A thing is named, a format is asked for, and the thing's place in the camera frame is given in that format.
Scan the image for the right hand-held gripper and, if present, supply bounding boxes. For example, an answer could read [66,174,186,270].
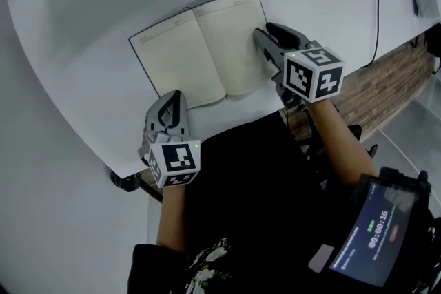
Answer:
[253,21,347,112]

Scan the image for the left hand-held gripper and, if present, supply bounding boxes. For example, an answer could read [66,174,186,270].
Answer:
[136,90,203,189]

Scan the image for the notebook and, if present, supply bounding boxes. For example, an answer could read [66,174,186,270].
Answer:
[127,0,269,112]

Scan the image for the person's left forearm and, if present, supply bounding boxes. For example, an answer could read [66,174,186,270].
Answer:
[156,182,189,255]

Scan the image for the person's right forearm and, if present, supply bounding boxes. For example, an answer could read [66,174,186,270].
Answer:
[302,98,379,189]

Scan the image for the metal trash bin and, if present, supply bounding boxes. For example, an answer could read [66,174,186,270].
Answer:
[110,169,143,193]

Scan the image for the person's black-clad legs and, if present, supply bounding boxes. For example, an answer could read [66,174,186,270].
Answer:
[182,110,345,252]

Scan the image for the black office chair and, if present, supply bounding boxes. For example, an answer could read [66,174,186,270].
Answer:
[409,23,441,77]

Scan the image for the person's black floral shirt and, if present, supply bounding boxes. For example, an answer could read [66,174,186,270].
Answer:
[127,236,328,294]

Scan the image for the black wrist-mounted screen device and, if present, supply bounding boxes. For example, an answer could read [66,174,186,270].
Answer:
[307,166,434,288]

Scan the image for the black cable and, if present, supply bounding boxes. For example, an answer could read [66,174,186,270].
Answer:
[360,0,381,70]

